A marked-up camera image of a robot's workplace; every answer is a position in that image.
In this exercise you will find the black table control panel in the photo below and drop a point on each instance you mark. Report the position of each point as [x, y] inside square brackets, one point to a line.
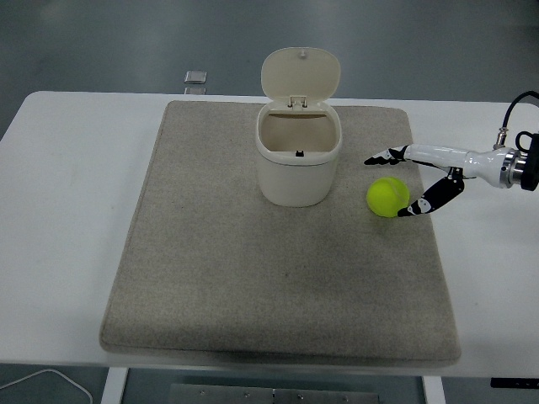
[513, 382]

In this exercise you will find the white and black hand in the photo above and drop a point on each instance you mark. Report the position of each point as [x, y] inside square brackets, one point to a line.
[476, 164]

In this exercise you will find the cream bin with hinged lid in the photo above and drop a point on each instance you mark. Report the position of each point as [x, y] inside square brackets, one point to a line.
[295, 177]

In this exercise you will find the square metal floor plate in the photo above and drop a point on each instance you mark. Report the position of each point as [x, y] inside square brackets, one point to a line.
[195, 76]
[194, 90]

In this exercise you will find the yellow-green tennis ball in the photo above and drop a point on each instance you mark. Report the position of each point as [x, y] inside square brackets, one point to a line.
[385, 197]

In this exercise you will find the beige felt mat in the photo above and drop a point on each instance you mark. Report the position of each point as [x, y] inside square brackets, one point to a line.
[261, 273]

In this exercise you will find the grey metal plate with screws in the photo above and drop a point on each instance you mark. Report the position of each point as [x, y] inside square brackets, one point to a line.
[273, 395]

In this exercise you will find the white table leg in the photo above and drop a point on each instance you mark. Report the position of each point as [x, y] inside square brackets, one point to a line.
[114, 387]
[433, 391]

